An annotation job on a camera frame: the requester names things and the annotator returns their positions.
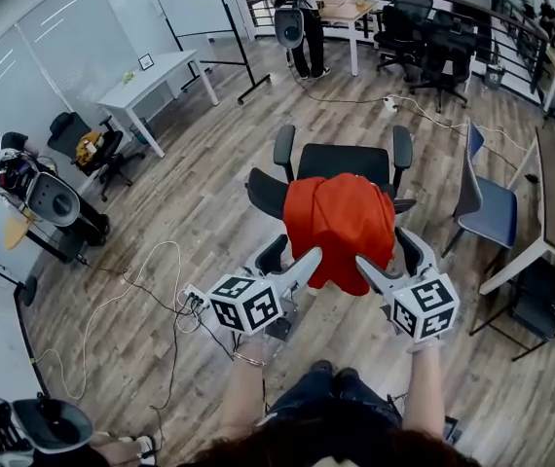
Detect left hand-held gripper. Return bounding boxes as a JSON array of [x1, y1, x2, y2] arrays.
[[207, 233, 324, 343]]

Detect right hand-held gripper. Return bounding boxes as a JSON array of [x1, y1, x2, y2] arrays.
[[354, 226, 461, 344]]

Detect red clothing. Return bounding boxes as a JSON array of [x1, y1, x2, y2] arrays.
[[282, 172, 397, 297]]

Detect black office chair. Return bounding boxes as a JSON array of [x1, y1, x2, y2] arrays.
[[409, 9, 479, 114], [245, 124, 418, 297], [46, 111, 147, 203], [373, 0, 435, 83]]

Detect person's left forearm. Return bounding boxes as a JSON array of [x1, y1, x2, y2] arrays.
[[217, 341, 270, 440]]

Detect person's right forearm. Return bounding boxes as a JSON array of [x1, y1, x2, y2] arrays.
[[402, 341, 448, 441]]

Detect blue padded chair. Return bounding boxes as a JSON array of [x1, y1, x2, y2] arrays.
[[441, 122, 520, 263]]

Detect white power strip with plugs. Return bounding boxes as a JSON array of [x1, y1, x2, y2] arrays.
[[181, 283, 211, 314]]

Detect person's legs in jeans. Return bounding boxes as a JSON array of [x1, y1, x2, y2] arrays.
[[261, 360, 404, 432]]

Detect black stool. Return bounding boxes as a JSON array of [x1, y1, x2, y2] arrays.
[[468, 259, 555, 363]]

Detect black waste bin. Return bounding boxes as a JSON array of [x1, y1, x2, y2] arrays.
[[483, 63, 507, 90]]

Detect white table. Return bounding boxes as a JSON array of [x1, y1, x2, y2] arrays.
[[96, 49, 221, 159]]

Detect yellow bag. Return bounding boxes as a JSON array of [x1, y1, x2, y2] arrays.
[[74, 131, 104, 165]]

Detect light wooden table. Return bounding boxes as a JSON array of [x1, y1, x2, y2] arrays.
[[317, 0, 379, 78]]

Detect black metal railing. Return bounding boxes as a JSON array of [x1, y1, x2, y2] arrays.
[[241, 0, 551, 109]]

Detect small yellow round table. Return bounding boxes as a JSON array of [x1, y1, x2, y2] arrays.
[[3, 213, 34, 252]]

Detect whiteboard on black stand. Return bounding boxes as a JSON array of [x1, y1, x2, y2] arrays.
[[149, 0, 273, 106]]

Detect silver bracelet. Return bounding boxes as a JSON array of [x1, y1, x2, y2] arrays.
[[232, 350, 268, 369]]

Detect black floor cable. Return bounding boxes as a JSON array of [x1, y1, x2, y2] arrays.
[[78, 258, 196, 437]]

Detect white floor cable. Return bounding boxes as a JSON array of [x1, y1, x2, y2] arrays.
[[32, 239, 202, 402], [394, 94, 532, 158]]

